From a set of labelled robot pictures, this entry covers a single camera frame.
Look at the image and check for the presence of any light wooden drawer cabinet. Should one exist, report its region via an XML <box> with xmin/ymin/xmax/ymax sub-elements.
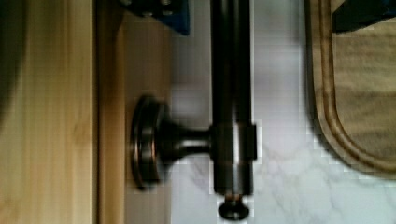
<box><xmin>0</xmin><ymin>0</ymin><xmax>171</xmax><ymax>224</ymax></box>

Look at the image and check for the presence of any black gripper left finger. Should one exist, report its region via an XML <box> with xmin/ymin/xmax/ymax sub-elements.
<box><xmin>118</xmin><ymin>0</ymin><xmax>191</xmax><ymax>35</ymax></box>

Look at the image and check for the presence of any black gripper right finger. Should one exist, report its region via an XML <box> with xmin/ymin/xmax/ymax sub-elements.
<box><xmin>332</xmin><ymin>0</ymin><xmax>396</xmax><ymax>34</ymax></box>

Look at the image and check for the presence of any dark wooden cutting board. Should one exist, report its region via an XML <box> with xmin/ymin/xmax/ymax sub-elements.
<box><xmin>304</xmin><ymin>0</ymin><xmax>395</xmax><ymax>180</ymax></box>

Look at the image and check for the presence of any black metal drawer handle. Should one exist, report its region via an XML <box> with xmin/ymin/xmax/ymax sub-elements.
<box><xmin>131</xmin><ymin>0</ymin><xmax>257</xmax><ymax>221</ymax></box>

